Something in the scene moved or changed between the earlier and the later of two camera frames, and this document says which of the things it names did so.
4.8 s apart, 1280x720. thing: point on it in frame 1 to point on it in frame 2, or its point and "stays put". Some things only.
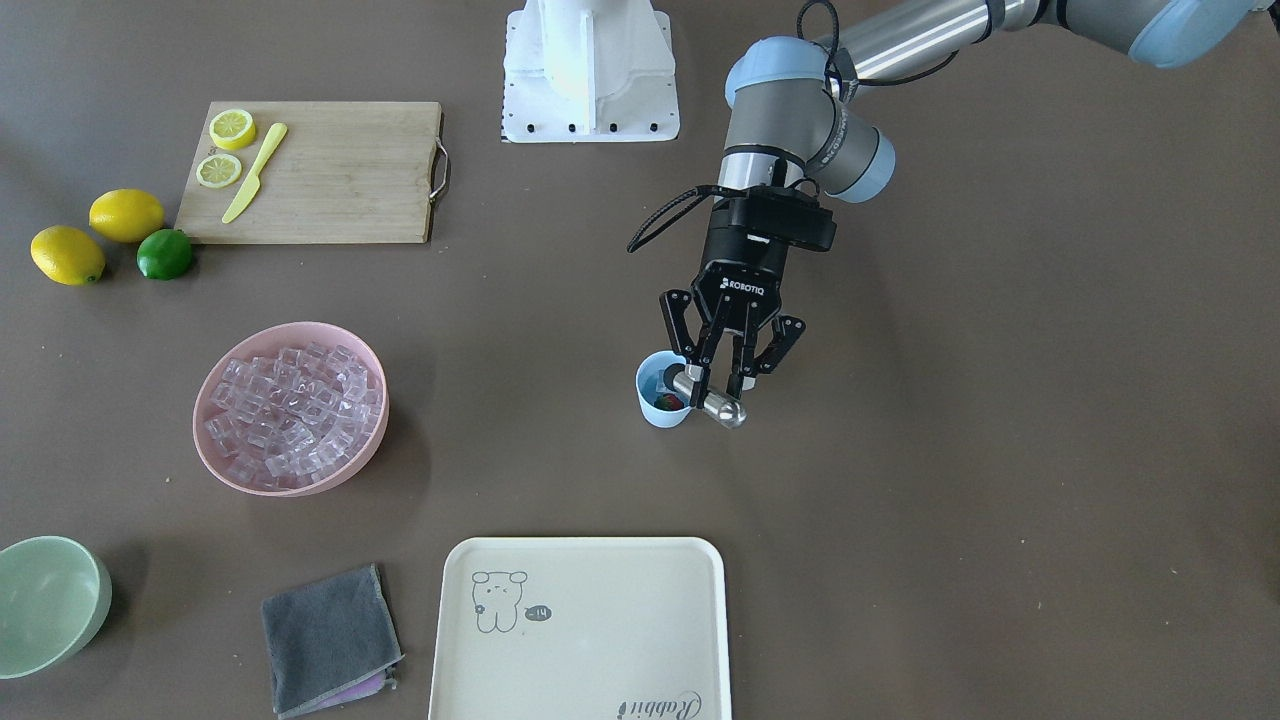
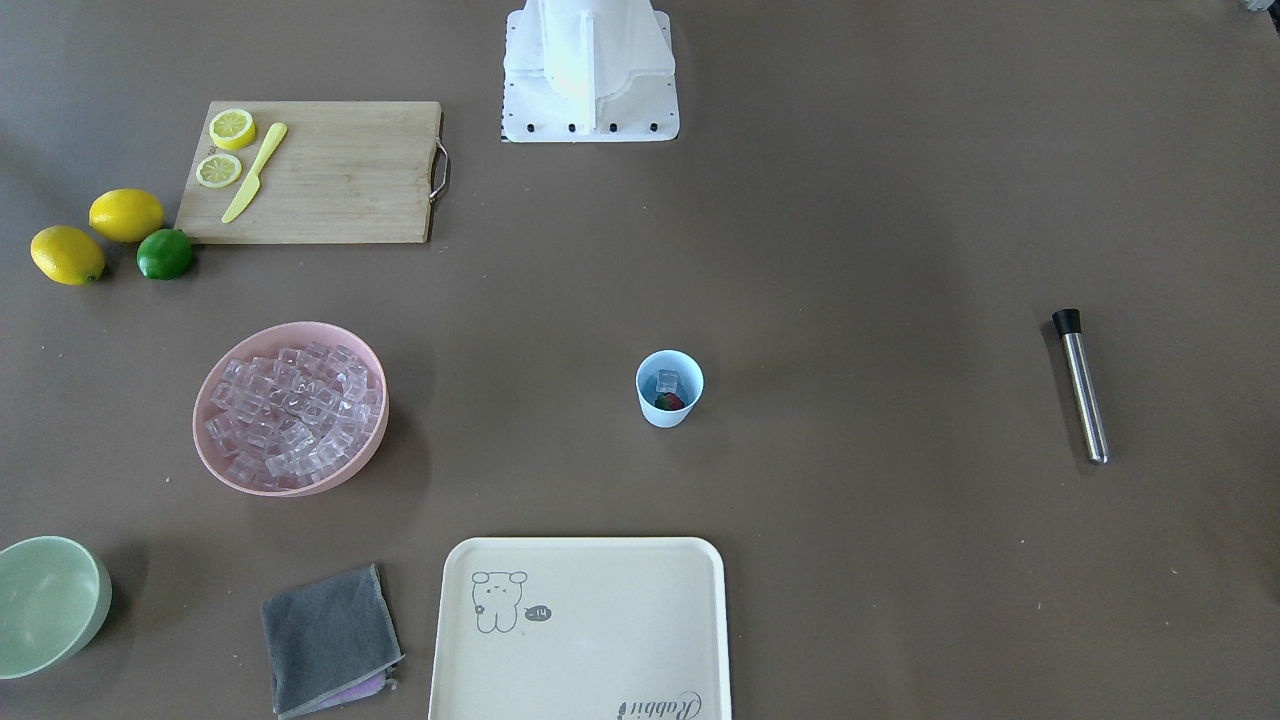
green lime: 164,254 stays put
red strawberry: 668,402 stays put
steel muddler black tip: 728,412 to 1068,323
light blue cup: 651,383 stays put
